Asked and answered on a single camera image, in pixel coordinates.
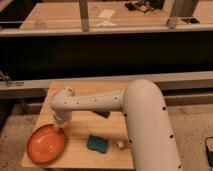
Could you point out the white plastic bottle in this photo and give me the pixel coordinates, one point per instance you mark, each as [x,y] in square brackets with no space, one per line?
[121,144]

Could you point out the orange ceramic bowl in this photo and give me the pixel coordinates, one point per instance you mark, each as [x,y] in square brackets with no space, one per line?
[45,144]

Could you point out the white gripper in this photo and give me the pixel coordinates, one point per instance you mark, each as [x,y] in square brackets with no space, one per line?
[61,123]

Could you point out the green sponge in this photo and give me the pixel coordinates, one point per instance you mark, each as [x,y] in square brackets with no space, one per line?
[97,143]

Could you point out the black phone on table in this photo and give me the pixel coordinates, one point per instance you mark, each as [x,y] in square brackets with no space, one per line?
[190,20]

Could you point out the white paper sheet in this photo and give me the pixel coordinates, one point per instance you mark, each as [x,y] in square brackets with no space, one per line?
[106,14]

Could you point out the grey metal post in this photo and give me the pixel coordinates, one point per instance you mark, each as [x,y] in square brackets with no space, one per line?
[175,10]
[83,7]

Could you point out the grey metal post right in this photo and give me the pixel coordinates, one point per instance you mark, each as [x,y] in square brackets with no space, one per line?
[175,10]

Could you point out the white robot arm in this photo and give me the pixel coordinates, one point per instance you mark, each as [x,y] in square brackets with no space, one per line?
[149,129]

